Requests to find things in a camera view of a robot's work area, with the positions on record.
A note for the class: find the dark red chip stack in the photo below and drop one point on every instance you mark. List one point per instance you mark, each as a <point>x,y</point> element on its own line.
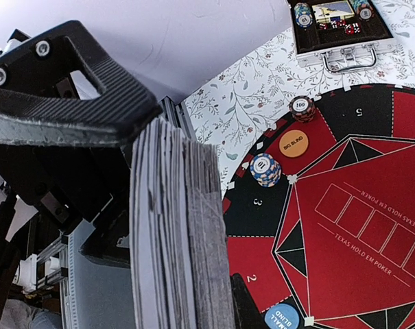
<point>302,108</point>

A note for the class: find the blue small blind button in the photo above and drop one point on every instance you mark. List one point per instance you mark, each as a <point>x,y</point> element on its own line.
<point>282,316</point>

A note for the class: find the chip row in case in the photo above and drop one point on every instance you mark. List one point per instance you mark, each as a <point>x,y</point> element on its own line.
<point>303,15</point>
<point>363,9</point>

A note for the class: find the card deck in case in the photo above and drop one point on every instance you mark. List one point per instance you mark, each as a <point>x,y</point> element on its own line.
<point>332,11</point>

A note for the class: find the blue card deck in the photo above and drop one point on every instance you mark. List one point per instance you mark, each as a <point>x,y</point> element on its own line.
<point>177,235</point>

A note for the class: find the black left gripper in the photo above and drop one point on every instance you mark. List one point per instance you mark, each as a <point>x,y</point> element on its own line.
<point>68,184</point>

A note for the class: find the red dice in case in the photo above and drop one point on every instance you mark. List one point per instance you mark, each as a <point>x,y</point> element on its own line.
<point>351,28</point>

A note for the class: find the aluminium poker chip case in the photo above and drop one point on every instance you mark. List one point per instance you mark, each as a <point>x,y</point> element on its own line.
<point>342,36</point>

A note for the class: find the round red black poker mat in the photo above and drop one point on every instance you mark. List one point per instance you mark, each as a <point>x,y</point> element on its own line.
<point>335,237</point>

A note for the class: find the orange big blind button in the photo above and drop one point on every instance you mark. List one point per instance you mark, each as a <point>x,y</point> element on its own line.
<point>293,143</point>

